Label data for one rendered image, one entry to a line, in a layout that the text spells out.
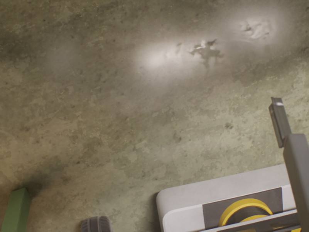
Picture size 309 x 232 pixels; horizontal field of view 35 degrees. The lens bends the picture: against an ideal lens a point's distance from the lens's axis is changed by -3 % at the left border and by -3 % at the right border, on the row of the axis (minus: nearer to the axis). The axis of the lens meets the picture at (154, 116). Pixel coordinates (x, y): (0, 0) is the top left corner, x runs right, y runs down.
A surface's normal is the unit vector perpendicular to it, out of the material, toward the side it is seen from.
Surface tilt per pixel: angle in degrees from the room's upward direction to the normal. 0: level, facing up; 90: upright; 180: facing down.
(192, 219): 0
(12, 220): 90
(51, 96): 0
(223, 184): 90
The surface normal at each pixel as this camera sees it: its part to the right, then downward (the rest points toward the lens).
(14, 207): -0.29, -0.89
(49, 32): 0.14, 0.32
